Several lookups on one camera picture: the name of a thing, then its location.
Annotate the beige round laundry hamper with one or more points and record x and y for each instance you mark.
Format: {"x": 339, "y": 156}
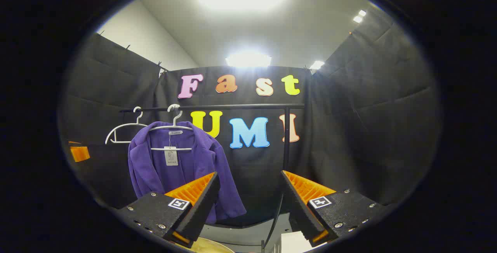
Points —
{"x": 209, "y": 246}

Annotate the long ceiling light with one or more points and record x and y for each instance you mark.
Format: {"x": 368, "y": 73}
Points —
{"x": 248, "y": 59}

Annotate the purple knit jacket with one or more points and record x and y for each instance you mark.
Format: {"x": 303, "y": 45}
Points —
{"x": 155, "y": 171}

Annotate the white box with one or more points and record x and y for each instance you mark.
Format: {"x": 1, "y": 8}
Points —
{"x": 295, "y": 242}

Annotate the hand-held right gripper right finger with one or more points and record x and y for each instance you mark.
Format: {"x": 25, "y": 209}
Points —
{"x": 297, "y": 210}

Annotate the black clothes rack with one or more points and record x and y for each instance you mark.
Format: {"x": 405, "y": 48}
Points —
{"x": 286, "y": 140}

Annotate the small ceiling light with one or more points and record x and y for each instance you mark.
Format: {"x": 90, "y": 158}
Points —
{"x": 317, "y": 65}

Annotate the twin ceiling spot lights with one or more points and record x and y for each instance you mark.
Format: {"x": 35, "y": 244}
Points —
{"x": 359, "y": 16}

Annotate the black backdrop cloth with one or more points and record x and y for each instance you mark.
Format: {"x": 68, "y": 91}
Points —
{"x": 369, "y": 121}

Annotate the white plain hanger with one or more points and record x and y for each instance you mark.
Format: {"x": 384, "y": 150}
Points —
{"x": 116, "y": 130}

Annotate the white hanger with taped hook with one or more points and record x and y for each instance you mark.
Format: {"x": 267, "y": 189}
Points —
{"x": 176, "y": 119}

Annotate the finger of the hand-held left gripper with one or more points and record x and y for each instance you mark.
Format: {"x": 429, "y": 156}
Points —
{"x": 79, "y": 154}

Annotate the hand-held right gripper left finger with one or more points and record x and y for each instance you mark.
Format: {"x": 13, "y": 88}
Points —
{"x": 202, "y": 210}

